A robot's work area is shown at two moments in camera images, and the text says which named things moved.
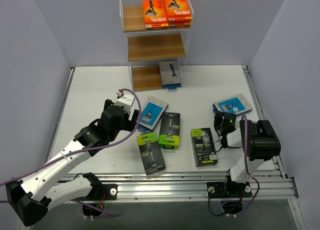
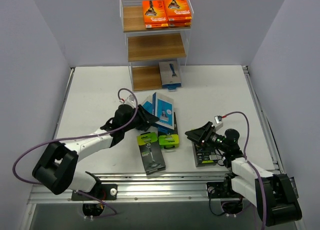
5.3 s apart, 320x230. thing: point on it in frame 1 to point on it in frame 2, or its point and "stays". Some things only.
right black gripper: x=220 y=125 to x=204 y=134
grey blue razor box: x=170 y=75 stays
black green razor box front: x=151 y=154 stays
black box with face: x=203 y=146 stays
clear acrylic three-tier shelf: x=146 y=47 stays
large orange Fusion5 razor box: x=154 y=14 stays
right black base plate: x=229 y=189 stays
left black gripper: x=130 y=118 to x=141 y=117
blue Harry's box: x=237 y=104 to x=165 y=110
